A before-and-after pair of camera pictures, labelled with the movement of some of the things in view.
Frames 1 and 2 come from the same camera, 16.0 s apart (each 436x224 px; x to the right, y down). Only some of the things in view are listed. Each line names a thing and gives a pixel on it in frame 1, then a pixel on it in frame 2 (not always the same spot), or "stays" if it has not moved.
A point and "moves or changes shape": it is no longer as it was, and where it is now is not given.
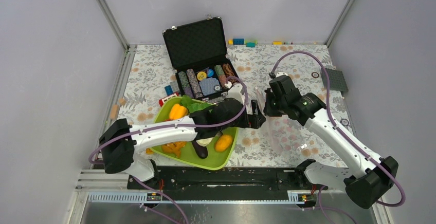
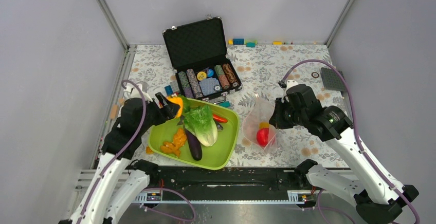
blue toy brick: x=168 y=90 stays
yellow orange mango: x=222 y=143 -> x=264 y=125
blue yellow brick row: x=249 y=43 stays
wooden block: x=114 y=112 stays
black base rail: x=224 y=179 stays
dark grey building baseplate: x=337 y=80 stays
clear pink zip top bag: x=288 y=136 moves or changes shape
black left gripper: x=253 y=120 -> x=167 y=112
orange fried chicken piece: x=174 y=147 stays
